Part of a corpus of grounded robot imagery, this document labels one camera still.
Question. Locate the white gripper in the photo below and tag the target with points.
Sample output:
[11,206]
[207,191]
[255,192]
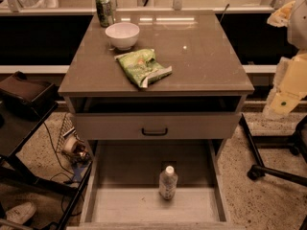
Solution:
[298,24]

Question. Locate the clear plastic water bottle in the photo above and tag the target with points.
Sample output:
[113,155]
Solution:
[168,183]

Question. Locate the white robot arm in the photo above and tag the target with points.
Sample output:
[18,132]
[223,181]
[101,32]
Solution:
[293,16]

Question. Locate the grey drawer cabinet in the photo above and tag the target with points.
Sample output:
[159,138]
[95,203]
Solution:
[186,82]

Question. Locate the open grey bottom drawer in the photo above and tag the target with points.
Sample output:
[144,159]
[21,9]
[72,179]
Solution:
[123,188]

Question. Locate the black chair base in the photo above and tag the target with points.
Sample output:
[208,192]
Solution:
[274,155]

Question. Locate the green chip bag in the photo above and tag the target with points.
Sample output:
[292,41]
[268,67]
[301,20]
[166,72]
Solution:
[141,67]

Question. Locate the white ceramic bowl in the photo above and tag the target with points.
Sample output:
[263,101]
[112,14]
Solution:
[122,35]

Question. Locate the green soda can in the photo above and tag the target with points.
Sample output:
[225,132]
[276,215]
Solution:
[104,12]

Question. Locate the white tape roll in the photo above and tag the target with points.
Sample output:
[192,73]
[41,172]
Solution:
[70,144]

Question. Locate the dark brown box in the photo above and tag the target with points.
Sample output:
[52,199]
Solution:
[28,99]

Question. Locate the black side cart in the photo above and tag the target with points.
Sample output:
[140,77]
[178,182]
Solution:
[14,133]

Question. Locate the white shoe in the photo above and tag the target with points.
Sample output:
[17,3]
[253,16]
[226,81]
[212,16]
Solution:
[21,213]

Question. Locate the closed drawer with black handle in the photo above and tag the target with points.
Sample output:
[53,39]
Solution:
[149,127]

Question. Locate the wire mesh basket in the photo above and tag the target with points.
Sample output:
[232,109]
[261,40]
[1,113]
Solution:
[81,153]

